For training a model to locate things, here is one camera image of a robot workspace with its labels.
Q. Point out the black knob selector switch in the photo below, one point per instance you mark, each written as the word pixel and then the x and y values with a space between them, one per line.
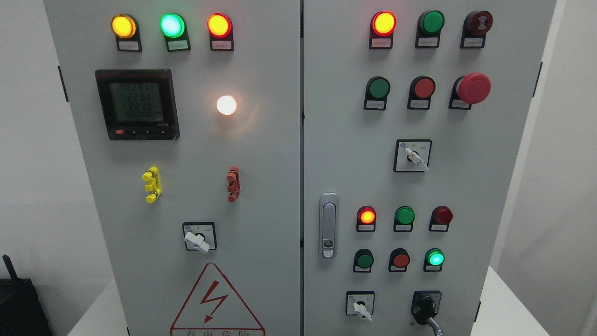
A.
pixel 425 305

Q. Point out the red terminal connector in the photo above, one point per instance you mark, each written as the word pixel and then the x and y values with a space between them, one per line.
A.
pixel 233 187

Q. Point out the red lit lamp lower left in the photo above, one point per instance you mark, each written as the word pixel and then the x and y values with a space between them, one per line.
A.
pixel 366 219

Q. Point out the red lit lamp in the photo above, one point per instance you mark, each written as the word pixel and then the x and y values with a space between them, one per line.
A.
pixel 382 28
pixel 366 219

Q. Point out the white lit indicator lamp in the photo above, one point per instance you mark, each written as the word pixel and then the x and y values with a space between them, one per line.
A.
pixel 226 105

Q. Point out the green push button lower left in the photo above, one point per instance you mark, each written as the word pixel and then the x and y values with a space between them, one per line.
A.
pixel 363 261

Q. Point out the green push button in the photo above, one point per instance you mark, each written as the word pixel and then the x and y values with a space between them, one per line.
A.
pixel 433 260
pixel 376 93
pixel 363 261

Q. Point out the green push button upper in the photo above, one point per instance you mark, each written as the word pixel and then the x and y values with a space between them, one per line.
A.
pixel 376 93

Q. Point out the green lamp lower middle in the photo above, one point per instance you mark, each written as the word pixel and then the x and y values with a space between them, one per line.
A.
pixel 403 219

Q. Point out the grey left cabinet door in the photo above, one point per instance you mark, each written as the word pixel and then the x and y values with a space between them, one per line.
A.
pixel 258 236

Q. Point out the grey cabinet door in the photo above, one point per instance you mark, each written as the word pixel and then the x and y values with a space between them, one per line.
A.
pixel 350 151
pixel 258 236

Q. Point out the grey right cabinet door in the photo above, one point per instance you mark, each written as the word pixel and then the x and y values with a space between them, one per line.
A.
pixel 350 151

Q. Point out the red push button lower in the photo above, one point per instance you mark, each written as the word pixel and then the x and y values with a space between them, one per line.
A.
pixel 399 260

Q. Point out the red push button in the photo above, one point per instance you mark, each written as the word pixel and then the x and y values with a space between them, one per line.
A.
pixel 420 92
pixel 399 260

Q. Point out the yellow terminal connector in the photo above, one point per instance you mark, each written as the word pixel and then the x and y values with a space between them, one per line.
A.
pixel 152 184

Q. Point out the red push button upper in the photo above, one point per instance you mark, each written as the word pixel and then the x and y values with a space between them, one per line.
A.
pixel 420 92

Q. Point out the red lamp lower right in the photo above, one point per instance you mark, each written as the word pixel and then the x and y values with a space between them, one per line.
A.
pixel 440 219

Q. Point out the red lit lamp top right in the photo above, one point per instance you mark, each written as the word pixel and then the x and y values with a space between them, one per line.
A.
pixel 382 28

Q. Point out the green push button lower right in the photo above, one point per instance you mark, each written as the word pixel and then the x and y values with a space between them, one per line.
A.
pixel 433 260

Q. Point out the red lit lamp left door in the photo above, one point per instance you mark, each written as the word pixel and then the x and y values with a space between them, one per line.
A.
pixel 220 30

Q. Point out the red warning triangle sticker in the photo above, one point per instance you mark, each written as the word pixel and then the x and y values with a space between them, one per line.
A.
pixel 215 308

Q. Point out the black digital power meter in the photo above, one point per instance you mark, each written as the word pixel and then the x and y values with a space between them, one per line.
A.
pixel 138 104

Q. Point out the green lamp top right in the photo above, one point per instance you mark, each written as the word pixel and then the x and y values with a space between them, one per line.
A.
pixel 429 26

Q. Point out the green lit indicator lamp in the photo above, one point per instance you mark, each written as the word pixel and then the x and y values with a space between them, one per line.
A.
pixel 174 29

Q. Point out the red emergency stop mushroom button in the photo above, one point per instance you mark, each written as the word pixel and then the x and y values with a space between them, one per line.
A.
pixel 469 90

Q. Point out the yellow indicator lamp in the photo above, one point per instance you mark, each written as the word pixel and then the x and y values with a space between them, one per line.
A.
pixel 127 33

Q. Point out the dark red buzzer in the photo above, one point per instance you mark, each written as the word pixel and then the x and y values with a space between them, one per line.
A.
pixel 475 28

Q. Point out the black device with antenna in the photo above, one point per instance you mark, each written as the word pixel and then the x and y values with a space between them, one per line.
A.
pixel 21 313

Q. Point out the silver door handle lock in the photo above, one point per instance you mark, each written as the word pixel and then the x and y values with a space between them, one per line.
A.
pixel 328 219

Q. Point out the white selector switch middle right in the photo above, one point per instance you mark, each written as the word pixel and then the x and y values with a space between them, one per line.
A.
pixel 412 156

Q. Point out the white selector switch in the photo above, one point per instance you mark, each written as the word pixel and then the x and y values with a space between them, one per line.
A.
pixel 360 304
pixel 412 156

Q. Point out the white selector switch left door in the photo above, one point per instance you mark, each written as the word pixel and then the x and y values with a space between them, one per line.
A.
pixel 200 236

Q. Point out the white selector switch bottom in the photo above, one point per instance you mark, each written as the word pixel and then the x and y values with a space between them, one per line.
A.
pixel 360 304

